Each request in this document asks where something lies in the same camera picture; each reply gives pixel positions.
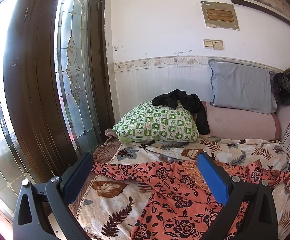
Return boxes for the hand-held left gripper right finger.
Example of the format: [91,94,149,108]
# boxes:
[197,151,278,240]

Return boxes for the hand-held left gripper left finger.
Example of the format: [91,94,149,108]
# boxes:
[13,152,93,240]

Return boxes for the orange floral garment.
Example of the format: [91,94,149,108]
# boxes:
[92,160,290,240]

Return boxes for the cream leaf-print blanket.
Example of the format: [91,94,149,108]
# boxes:
[69,134,290,240]

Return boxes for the brown quilted bedspread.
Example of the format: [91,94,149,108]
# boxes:
[93,128,123,165]

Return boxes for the pink rolled bolster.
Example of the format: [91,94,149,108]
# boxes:
[192,101,282,140]

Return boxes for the black garment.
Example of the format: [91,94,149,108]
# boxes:
[151,89,211,135]

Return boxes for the green checked pillow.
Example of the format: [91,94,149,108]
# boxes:
[112,102,200,143]

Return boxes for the glass door panel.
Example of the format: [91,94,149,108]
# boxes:
[0,0,43,228]

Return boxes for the dark fur garment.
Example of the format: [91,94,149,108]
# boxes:
[272,72,290,106]

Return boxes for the grey-blue pillow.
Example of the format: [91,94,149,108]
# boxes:
[208,59,277,115]

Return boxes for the brown wooden glass door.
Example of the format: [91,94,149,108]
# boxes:
[3,0,115,183]

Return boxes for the wall plaque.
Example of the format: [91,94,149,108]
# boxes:
[201,1,240,30]

